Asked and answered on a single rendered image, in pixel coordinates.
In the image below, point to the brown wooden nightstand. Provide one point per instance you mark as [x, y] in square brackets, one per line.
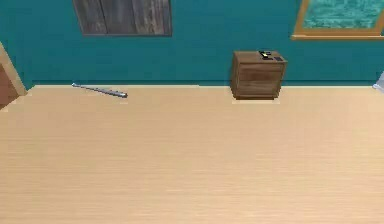
[256, 78]

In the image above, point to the black remote control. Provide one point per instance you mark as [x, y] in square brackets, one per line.
[265, 54]

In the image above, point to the grey metal baseball bat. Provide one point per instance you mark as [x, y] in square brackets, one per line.
[100, 90]

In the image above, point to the small dark flat phone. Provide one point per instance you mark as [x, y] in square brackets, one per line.
[278, 59]

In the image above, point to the grey wooden framed picture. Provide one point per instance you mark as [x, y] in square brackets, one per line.
[123, 16]

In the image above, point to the wooden framed window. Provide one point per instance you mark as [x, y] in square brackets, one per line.
[340, 16]

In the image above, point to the pale grey white object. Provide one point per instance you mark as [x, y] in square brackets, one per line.
[380, 82]

